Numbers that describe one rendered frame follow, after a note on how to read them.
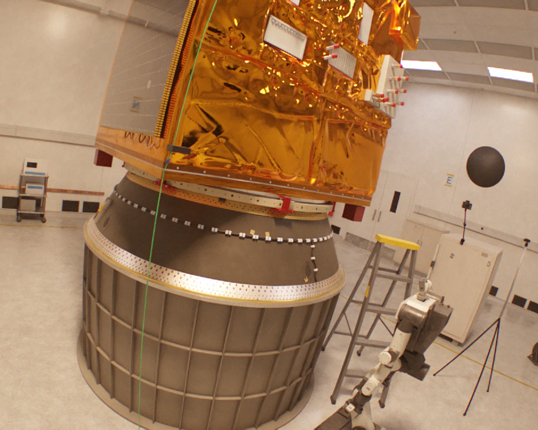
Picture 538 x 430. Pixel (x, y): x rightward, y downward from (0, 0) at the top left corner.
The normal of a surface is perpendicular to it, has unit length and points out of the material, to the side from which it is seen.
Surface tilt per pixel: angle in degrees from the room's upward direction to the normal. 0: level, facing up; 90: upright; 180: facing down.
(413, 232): 90
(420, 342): 90
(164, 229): 62
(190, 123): 88
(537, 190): 90
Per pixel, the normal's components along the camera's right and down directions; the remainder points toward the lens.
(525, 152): -0.71, -0.04
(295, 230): 0.63, -0.21
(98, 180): 0.67, 0.28
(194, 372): 0.12, 0.20
